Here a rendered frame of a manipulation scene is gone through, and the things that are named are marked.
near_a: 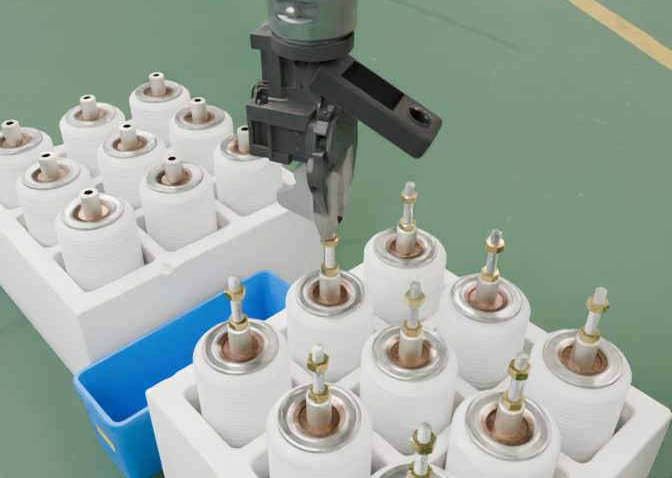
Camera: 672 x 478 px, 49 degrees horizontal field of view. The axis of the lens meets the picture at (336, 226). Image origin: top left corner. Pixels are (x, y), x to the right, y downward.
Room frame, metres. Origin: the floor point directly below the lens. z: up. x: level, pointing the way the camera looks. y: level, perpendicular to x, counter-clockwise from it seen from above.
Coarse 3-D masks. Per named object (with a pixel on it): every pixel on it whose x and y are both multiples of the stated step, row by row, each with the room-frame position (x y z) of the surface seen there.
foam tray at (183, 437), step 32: (160, 384) 0.53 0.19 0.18; (192, 384) 0.53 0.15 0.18; (352, 384) 0.53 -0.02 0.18; (160, 416) 0.50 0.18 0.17; (192, 416) 0.48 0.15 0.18; (640, 416) 0.48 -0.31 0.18; (160, 448) 0.51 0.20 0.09; (192, 448) 0.45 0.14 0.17; (224, 448) 0.45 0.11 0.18; (256, 448) 0.45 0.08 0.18; (384, 448) 0.45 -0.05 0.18; (608, 448) 0.45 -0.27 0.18; (640, 448) 0.45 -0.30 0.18
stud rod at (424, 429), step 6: (420, 426) 0.34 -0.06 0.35; (426, 426) 0.34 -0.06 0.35; (420, 432) 0.33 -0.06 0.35; (426, 432) 0.33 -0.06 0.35; (420, 438) 0.33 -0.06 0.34; (426, 438) 0.33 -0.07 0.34; (420, 456) 0.33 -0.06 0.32; (426, 456) 0.33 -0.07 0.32; (420, 462) 0.33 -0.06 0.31; (426, 462) 0.33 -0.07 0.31; (414, 468) 0.34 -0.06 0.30; (420, 468) 0.33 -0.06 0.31; (426, 468) 0.33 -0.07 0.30; (420, 474) 0.33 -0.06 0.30
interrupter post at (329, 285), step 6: (324, 276) 0.58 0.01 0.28; (330, 276) 0.58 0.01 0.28; (336, 276) 0.58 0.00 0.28; (324, 282) 0.58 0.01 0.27; (330, 282) 0.58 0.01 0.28; (336, 282) 0.58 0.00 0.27; (324, 288) 0.58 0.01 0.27; (330, 288) 0.58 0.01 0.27; (336, 288) 0.58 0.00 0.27; (324, 294) 0.58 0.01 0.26; (330, 294) 0.58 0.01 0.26; (336, 294) 0.58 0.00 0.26
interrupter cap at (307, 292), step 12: (312, 276) 0.62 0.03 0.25; (348, 276) 0.62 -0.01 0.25; (300, 288) 0.60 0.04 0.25; (312, 288) 0.60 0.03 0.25; (348, 288) 0.60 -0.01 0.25; (360, 288) 0.60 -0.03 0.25; (300, 300) 0.58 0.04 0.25; (312, 300) 0.58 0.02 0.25; (324, 300) 0.58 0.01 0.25; (336, 300) 0.58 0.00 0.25; (348, 300) 0.58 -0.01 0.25; (360, 300) 0.58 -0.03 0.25; (312, 312) 0.56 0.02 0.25; (324, 312) 0.56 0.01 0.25; (336, 312) 0.56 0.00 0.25; (348, 312) 0.56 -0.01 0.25
